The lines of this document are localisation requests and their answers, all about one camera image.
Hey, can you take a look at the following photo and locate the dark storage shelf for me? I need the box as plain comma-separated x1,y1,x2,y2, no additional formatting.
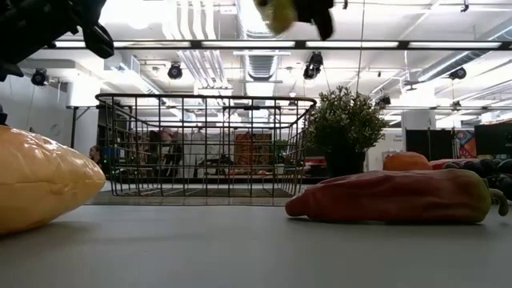
97,104,135,177

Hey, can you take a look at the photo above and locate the long red pepper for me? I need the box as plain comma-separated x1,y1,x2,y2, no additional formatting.
284,168,510,225

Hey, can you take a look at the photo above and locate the brown patterned hanging cloth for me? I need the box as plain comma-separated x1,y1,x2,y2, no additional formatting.
234,133,273,167

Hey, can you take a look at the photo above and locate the black metal stand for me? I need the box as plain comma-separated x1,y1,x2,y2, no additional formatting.
66,104,99,150

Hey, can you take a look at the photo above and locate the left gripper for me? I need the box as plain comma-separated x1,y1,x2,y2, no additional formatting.
0,0,116,82

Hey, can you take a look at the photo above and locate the green potted plant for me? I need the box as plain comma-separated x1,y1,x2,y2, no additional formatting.
306,85,388,179

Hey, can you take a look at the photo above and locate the white hanging garment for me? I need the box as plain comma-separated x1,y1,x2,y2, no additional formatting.
187,127,225,178

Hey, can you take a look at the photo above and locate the black partition panel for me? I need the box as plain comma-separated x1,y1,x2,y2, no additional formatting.
406,128,457,162

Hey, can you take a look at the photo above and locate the black screen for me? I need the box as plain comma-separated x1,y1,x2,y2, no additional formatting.
474,122,512,158

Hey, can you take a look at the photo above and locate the black wire basket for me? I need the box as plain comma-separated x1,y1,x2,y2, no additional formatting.
94,93,318,198

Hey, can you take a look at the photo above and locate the small yellow fruit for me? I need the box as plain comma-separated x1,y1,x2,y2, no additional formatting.
256,0,299,36

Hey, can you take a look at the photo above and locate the yellow red mango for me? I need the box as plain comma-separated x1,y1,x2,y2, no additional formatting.
0,125,107,236

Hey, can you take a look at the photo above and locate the silver ribbed air duct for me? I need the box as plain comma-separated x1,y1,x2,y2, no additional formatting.
244,51,278,82

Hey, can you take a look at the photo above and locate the dark grape bunch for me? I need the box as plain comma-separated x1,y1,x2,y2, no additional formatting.
442,158,512,201

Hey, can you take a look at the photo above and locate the person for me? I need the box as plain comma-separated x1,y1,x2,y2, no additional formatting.
88,144,106,169

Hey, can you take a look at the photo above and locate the colourful patterned poster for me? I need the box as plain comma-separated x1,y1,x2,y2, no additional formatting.
455,130,478,160

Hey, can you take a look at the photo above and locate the smooth orange fruit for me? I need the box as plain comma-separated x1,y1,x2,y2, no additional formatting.
382,151,434,172

